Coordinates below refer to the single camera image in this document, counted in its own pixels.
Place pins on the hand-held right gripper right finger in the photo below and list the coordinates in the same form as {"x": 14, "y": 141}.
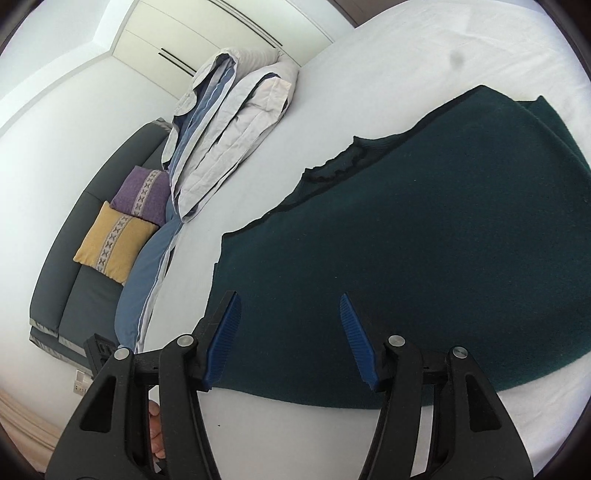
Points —
{"x": 358, "y": 337}

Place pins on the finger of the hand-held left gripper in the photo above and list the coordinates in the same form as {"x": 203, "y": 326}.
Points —
{"x": 98, "y": 353}

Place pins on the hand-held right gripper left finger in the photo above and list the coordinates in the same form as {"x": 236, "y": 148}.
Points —
{"x": 224, "y": 341}

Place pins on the dark green sweater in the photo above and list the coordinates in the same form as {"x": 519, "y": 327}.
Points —
{"x": 392, "y": 230}

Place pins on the person's left hand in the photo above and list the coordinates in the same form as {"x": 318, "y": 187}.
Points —
{"x": 158, "y": 434}

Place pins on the blue pillow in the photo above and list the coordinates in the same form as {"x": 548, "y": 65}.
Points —
{"x": 143, "y": 286}

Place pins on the grey padded headboard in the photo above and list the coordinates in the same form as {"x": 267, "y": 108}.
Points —
{"x": 69, "y": 277}

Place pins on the yellow throw pillow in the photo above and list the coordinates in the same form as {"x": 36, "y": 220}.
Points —
{"x": 115, "y": 240}

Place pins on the purple throw pillow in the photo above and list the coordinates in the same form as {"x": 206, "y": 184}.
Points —
{"x": 138, "y": 194}

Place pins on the folded beige and blue quilt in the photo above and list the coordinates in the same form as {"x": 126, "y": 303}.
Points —
{"x": 244, "y": 120}

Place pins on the bed with white sheet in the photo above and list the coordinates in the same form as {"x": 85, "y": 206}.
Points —
{"x": 369, "y": 60}

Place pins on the cream wardrobe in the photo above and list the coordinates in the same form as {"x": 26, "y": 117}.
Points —
{"x": 184, "y": 27}

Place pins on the brown wooden door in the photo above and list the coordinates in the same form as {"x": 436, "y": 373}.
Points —
{"x": 355, "y": 9}

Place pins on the white wall socket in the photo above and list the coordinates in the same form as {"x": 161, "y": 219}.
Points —
{"x": 82, "y": 383}

